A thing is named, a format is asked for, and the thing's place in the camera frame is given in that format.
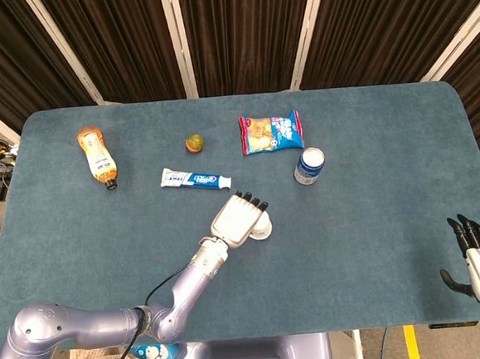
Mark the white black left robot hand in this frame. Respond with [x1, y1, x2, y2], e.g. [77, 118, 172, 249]
[206, 188, 274, 250]

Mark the white blue toothpaste tube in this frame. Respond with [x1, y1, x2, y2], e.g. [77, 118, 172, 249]
[158, 162, 233, 196]

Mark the black table control panel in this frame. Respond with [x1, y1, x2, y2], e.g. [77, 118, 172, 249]
[428, 319, 479, 330]

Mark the small orange green ball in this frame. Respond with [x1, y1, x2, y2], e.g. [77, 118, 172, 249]
[184, 133, 206, 155]

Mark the blue white drink can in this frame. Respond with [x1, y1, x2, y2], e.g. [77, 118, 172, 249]
[291, 145, 327, 187]

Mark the blue red snack bag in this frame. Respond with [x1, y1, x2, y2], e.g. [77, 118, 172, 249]
[237, 108, 306, 157]

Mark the blue felt table mat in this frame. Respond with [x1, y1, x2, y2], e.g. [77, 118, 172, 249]
[0, 75, 480, 359]

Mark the orange drink bottle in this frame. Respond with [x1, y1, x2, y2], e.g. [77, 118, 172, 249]
[75, 123, 121, 195]

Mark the white table leg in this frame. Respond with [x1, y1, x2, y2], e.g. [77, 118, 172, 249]
[350, 329, 366, 359]

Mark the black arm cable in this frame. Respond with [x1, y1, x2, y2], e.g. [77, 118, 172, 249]
[90, 262, 199, 359]

